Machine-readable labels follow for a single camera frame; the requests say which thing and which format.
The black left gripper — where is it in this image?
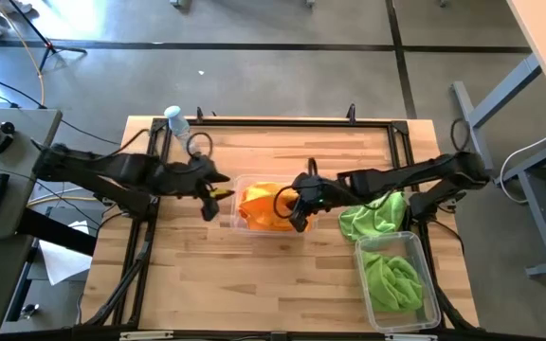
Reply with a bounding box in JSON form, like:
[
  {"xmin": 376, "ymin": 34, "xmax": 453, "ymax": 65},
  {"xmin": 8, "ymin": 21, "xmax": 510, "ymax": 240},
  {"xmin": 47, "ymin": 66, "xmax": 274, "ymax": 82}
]
[{"xmin": 161, "ymin": 158, "xmax": 236, "ymax": 223}]

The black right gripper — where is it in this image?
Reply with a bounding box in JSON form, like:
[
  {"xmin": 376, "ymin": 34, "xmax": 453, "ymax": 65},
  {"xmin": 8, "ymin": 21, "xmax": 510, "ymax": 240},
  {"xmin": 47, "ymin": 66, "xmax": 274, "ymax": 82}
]
[{"xmin": 289, "ymin": 173, "xmax": 348, "ymax": 233}]

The green microfiber towel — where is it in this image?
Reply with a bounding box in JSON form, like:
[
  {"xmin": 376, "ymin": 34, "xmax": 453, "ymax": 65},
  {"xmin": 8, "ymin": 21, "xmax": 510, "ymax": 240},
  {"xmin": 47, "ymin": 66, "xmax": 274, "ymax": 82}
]
[
  {"xmin": 372, "ymin": 258, "xmax": 425, "ymax": 314},
  {"xmin": 337, "ymin": 190, "xmax": 408, "ymax": 243},
  {"xmin": 361, "ymin": 251, "xmax": 393, "ymax": 286}
]

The small clear plastic bin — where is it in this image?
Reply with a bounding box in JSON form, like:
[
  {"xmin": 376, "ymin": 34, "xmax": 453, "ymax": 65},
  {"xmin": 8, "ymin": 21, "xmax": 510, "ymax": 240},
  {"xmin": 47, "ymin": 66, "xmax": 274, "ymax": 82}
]
[{"xmin": 229, "ymin": 173, "xmax": 319, "ymax": 234}]

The clear water bottle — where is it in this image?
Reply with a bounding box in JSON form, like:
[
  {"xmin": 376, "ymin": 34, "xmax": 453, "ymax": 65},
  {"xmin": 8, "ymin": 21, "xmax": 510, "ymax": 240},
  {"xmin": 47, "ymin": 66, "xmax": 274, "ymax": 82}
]
[{"xmin": 163, "ymin": 104, "xmax": 194, "ymax": 146}]

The large clear plastic bin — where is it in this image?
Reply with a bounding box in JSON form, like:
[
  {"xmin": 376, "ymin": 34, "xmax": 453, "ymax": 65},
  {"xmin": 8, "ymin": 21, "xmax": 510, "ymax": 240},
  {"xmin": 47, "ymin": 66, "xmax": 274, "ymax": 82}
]
[{"xmin": 353, "ymin": 230, "xmax": 443, "ymax": 332}]

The white label strip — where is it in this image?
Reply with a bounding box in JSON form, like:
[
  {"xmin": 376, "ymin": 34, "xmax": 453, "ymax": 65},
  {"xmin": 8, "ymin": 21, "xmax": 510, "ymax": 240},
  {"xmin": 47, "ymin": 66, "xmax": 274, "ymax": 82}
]
[
  {"xmin": 119, "ymin": 331, "xmax": 174, "ymax": 341},
  {"xmin": 385, "ymin": 333, "xmax": 438, "ymax": 341}
]

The black desk crossbar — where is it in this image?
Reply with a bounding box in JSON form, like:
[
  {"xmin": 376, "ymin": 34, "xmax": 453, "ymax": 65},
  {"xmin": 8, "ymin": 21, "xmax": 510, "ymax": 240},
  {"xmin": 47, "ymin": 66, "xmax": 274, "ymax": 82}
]
[{"xmin": 15, "ymin": 207, "xmax": 99, "ymax": 258}]

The white paper sheet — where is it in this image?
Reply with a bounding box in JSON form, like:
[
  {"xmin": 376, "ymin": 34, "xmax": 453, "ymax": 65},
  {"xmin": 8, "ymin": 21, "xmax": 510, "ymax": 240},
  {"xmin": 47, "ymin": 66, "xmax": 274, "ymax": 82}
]
[{"xmin": 38, "ymin": 220, "xmax": 94, "ymax": 285}]

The grey metal desk leg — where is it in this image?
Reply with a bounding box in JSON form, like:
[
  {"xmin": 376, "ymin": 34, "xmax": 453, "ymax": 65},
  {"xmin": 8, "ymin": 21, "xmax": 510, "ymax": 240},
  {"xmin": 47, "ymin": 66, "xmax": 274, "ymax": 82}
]
[{"xmin": 450, "ymin": 53, "xmax": 543, "ymax": 172}]

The grey side desk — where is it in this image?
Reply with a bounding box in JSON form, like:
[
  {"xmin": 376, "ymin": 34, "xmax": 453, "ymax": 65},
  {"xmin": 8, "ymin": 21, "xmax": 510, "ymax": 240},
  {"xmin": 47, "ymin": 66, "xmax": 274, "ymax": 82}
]
[{"xmin": 0, "ymin": 107, "xmax": 64, "ymax": 241}]

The small metal caster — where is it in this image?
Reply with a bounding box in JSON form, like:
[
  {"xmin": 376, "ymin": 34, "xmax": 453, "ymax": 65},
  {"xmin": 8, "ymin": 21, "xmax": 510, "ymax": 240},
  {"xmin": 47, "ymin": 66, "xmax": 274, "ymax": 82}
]
[{"xmin": 19, "ymin": 302, "xmax": 41, "ymax": 321}]

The black tripod stand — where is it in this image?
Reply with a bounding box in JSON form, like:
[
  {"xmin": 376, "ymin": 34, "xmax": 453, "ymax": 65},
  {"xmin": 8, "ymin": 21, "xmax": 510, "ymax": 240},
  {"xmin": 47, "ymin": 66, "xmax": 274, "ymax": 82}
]
[{"xmin": 6, "ymin": 0, "xmax": 88, "ymax": 73}]

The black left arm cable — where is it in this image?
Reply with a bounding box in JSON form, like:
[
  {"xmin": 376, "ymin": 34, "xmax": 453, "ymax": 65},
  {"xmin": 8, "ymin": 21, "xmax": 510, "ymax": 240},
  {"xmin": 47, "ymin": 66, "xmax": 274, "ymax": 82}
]
[{"xmin": 106, "ymin": 127, "xmax": 215, "ymax": 162}]

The black aluminium table frame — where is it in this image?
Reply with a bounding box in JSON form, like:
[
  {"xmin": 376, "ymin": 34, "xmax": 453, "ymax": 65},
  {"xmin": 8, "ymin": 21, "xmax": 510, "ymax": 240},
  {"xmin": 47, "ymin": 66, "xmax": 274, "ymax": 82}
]
[{"xmin": 82, "ymin": 116, "xmax": 481, "ymax": 332}]

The yellow floor cable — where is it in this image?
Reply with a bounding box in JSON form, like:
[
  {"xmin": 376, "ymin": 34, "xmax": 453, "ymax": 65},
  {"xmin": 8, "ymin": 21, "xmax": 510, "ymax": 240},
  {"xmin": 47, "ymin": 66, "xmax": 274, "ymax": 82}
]
[{"xmin": 0, "ymin": 9, "xmax": 46, "ymax": 109}]

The white cable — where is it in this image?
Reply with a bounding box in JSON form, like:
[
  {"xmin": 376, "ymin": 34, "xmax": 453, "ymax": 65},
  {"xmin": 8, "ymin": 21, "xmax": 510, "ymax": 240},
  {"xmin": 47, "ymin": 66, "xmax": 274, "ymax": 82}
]
[{"xmin": 497, "ymin": 120, "xmax": 546, "ymax": 206}]

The black floor cable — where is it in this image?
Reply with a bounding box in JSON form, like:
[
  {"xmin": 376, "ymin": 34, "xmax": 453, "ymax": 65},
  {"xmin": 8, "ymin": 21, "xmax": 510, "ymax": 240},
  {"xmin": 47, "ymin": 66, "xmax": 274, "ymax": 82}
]
[{"xmin": 0, "ymin": 64, "xmax": 121, "ymax": 147}]

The grey metal desk frame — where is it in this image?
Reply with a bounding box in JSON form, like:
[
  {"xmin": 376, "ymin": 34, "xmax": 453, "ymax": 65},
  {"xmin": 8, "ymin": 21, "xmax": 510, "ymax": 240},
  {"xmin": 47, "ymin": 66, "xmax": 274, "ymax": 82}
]
[{"xmin": 493, "ymin": 120, "xmax": 546, "ymax": 278}]

